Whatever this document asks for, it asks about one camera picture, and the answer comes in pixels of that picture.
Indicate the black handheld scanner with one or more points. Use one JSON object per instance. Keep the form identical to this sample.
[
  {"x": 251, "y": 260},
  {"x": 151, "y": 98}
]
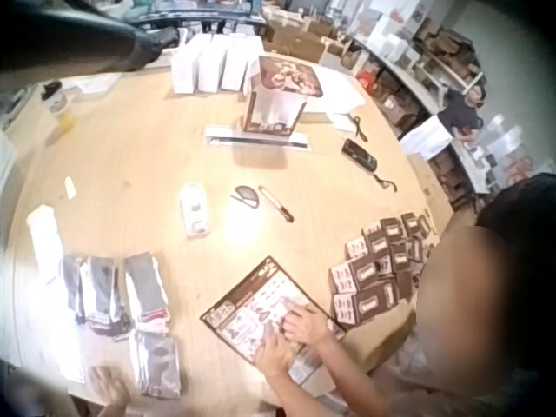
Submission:
[{"x": 358, "y": 154}]

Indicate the brown printed display box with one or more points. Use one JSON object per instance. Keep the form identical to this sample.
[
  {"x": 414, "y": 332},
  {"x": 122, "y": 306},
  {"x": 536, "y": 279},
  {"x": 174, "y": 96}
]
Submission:
[{"x": 278, "y": 95}]

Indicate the group of small brown packets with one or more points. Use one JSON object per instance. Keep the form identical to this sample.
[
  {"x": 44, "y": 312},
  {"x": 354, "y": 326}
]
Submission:
[{"x": 382, "y": 265}]

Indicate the utility knife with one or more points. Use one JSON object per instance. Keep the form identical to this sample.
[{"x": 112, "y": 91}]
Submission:
[{"x": 276, "y": 203}]

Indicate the small white paper slip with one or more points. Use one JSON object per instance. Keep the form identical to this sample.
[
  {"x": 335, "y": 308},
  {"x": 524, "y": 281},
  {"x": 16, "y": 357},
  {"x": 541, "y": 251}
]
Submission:
[{"x": 70, "y": 187}]

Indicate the white bag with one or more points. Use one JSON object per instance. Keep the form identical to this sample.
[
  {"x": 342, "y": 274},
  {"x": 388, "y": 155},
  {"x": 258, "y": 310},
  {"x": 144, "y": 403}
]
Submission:
[{"x": 428, "y": 137}]

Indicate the black tape cutter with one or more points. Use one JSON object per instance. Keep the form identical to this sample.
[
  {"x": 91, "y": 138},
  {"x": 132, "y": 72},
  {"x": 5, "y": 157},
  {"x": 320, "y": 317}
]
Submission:
[{"x": 246, "y": 194}]

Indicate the white paper sheet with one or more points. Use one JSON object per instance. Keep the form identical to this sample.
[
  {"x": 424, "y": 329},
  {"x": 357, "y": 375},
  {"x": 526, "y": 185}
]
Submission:
[{"x": 99, "y": 83}]

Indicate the heap of cardboard cartons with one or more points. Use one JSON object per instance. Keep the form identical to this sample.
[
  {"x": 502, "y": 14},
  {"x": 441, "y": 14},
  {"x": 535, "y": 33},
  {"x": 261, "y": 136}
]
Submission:
[{"x": 299, "y": 37}]

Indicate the stack of white papers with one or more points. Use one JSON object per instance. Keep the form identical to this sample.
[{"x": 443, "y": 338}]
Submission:
[{"x": 341, "y": 104}]

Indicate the white printed packet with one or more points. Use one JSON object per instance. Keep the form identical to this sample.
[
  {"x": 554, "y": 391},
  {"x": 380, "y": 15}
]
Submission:
[{"x": 310, "y": 369}]

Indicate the white shelf rack with cartons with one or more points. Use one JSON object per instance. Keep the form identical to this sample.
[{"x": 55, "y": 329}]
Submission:
[{"x": 417, "y": 56}]

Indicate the black scissors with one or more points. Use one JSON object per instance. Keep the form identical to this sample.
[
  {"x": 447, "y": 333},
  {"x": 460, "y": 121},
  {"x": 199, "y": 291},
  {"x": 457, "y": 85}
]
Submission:
[{"x": 359, "y": 127}]

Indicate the clear plastic boxes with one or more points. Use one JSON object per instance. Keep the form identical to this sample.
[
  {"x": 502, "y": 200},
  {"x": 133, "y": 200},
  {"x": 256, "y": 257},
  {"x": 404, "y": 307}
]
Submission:
[{"x": 506, "y": 147}]

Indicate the person's left fingers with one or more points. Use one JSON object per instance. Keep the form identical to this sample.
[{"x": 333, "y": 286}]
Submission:
[{"x": 97, "y": 377}]

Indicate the brown bordered printed card sheet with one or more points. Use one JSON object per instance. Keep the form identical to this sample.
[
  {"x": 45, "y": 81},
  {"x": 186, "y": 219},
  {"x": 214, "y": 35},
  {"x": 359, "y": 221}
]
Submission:
[{"x": 243, "y": 304}]

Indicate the tall white box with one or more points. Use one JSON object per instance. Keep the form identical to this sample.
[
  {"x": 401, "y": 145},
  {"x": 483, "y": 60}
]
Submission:
[
  {"x": 184, "y": 65},
  {"x": 235, "y": 61},
  {"x": 255, "y": 56},
  {"x": 212, "y": 63}
]

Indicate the small white packet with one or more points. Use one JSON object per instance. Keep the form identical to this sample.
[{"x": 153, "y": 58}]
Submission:
[{"x": 195, "y": 208}]

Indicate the jar with black lid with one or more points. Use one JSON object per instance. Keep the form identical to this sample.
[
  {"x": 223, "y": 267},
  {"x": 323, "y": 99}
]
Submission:
[{"x": 54, "y": 97}]

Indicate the person's left hand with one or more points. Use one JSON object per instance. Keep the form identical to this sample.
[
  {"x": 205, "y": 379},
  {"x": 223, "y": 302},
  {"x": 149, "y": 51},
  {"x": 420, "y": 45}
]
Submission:
[{"x": 107, "y": 391}]

